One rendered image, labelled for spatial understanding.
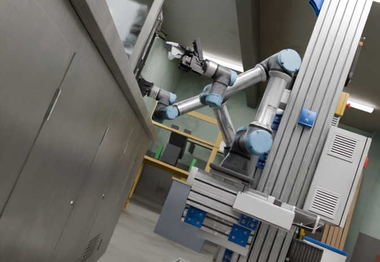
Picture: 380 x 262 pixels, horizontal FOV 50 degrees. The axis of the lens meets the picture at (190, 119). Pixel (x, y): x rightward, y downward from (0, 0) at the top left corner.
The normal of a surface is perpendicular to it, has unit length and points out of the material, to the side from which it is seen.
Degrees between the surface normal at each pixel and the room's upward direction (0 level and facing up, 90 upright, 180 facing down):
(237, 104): 90
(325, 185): 90
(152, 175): 90
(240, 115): 90
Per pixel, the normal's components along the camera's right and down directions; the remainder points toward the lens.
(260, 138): 0.20, 0.07
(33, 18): 0.93, 0.37
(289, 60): 0.30, -0.18
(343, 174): -0.16, -0.22
